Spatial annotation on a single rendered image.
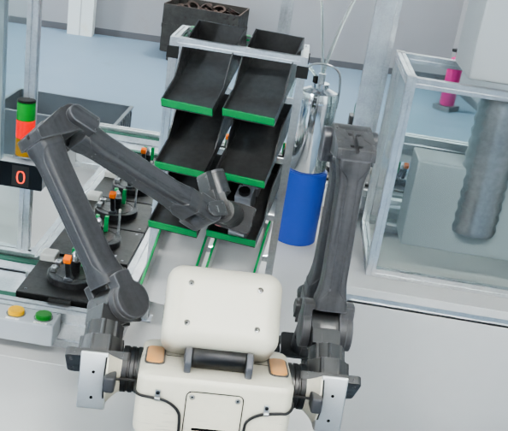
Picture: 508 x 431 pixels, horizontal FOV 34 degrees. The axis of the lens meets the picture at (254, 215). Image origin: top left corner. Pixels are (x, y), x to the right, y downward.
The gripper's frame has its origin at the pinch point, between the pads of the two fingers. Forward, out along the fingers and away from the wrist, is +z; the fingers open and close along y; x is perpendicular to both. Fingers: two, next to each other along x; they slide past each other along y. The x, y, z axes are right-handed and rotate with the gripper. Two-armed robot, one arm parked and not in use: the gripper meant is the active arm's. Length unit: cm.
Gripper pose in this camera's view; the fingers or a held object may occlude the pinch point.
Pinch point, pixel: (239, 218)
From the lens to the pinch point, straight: 212.2
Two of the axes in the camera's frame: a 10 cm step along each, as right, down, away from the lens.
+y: -9.4, -2.6, 2.2
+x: -2.8, 9.6, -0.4
